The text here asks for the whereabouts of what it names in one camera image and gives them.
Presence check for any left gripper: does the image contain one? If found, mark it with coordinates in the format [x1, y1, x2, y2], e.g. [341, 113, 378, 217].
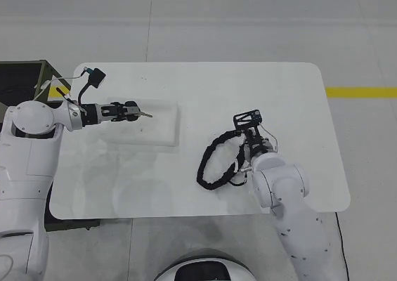
[68, 100, 141, 131]

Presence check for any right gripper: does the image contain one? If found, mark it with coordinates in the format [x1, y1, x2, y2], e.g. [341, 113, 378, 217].
[248, 137, 278, 163]

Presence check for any white foam tray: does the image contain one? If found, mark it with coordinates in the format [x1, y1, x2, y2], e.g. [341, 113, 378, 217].
[101, 99, 182, 148]

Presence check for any robot body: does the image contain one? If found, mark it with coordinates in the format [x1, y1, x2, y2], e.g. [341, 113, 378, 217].
[153, 248, 257, 281]

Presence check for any thin white cable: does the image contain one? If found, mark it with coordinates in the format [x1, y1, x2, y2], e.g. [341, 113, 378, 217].
[259, 122, 280, 152]
[33, 68, 89, 102]

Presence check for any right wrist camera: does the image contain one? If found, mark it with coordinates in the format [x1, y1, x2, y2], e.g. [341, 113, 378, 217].
[233, 109, 264, 142]

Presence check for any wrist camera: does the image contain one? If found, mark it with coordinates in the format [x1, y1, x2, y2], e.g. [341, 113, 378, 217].
[77, 67, 108, 106]
[233, 109, 264, 142]

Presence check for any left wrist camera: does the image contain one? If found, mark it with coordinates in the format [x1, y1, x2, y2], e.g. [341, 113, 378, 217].
[77, 67, 108, 106]

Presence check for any thick black sleeved cable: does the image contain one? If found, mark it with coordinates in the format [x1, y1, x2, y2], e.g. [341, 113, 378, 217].
[196, 129, 252, 192]

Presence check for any thin black floor cable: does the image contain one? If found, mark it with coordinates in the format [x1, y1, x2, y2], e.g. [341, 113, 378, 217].
[334, 211, 351, 281]

